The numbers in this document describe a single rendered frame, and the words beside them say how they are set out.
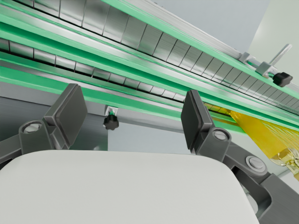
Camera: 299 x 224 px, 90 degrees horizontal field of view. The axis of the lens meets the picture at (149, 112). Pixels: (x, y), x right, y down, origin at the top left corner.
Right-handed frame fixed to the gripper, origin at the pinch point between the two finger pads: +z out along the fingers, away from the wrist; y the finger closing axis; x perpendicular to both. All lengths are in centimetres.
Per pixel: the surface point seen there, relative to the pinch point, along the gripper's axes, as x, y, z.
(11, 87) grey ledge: -12.0, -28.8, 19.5
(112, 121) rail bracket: -12.7, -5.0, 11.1
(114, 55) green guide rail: -1.9, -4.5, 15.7
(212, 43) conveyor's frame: -2.5, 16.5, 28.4
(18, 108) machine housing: -15.9, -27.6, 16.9
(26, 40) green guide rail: 0.5, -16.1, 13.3
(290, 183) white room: -366, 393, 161
